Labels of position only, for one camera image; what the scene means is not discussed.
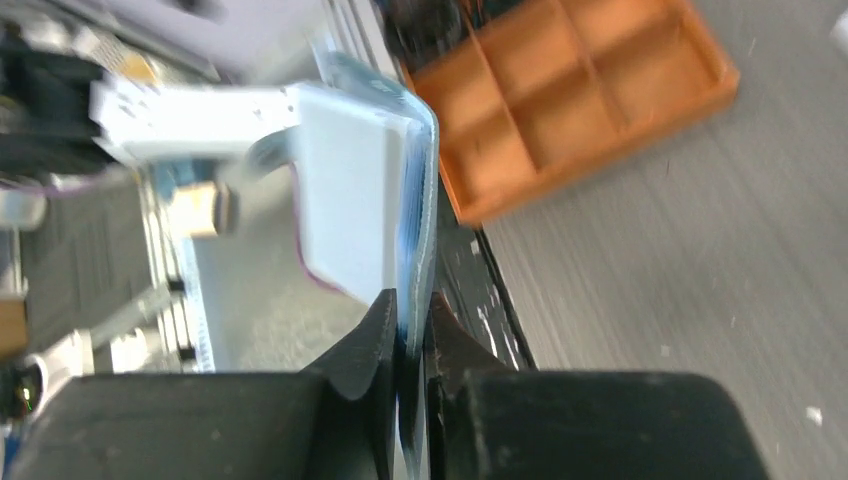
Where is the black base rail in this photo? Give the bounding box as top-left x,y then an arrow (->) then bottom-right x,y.
436,194 -> 536,370

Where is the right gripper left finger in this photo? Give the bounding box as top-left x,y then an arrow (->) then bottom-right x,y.
6,290 -> 397,479

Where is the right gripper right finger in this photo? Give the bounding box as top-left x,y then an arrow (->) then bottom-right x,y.
425,294 -> 769,480

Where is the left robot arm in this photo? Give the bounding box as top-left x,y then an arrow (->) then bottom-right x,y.
89,75 -> 300,168

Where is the blue card holder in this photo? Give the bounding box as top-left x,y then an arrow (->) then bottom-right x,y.
293,51 -> 439,479

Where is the wooden compartment tray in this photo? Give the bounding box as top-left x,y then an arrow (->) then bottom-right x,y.
404,0 -> 739,226

